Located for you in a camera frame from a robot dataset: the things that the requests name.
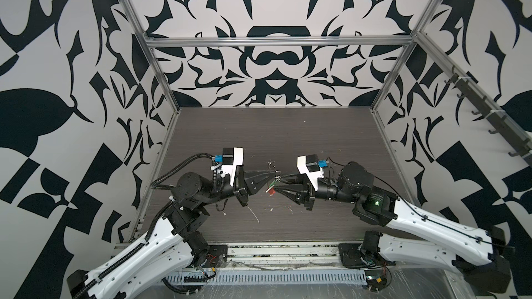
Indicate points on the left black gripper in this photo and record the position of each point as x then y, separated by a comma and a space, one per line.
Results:
244, 182

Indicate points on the small circuit board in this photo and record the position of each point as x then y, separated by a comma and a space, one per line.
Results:
378, 279

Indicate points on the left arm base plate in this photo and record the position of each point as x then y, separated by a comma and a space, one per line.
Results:
216, 256

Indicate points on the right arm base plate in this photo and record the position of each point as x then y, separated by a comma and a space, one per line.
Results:
361, 256

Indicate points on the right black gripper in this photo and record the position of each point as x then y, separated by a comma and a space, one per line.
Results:
302, 198

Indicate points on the white slotted cable duct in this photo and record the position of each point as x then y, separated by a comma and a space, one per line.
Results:
292, 277

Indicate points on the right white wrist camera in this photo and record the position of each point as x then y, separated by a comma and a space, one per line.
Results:
312, 167

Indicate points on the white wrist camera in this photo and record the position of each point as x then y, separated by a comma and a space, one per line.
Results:
227, 164
312, 167

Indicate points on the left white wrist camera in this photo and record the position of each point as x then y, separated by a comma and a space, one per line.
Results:
227, 164

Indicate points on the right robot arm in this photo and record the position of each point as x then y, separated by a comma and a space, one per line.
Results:
474, 253

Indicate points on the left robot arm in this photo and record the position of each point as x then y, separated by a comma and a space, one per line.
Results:
173, 240

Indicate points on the black wall hook rail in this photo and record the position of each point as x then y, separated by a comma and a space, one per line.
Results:
486, 108

